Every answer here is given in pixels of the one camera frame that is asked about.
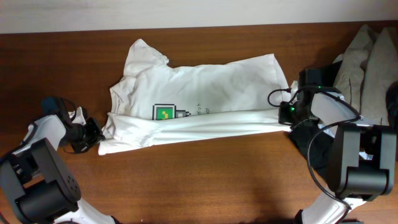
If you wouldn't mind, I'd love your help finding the white t-shirt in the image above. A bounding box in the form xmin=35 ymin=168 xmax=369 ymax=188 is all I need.
xmin=98 ymin=39 xmax=290 ymax=156

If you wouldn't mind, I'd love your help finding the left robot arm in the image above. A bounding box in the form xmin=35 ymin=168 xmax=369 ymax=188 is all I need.
xmin=1 ymin=96 xmax=118 ymax=224

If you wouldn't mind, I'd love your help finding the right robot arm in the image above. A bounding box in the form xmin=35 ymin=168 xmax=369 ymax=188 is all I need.
xmin=278 ymin=69 xmax=397 ymax=223

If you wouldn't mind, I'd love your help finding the grey beige garment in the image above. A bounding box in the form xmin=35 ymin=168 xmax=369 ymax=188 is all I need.
xmin=333 ymin=25 xmax=397 ymax=125

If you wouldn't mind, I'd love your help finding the dark navy garment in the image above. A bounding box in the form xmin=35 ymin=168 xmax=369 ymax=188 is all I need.
xmin=385 ymin=88 xmax=398 ymax=162

